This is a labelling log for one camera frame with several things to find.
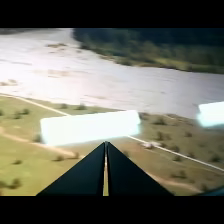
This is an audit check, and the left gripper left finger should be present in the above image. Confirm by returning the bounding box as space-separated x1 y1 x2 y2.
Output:
36 141 107 197

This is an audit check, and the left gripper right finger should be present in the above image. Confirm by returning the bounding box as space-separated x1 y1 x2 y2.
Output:
106 141 174 197

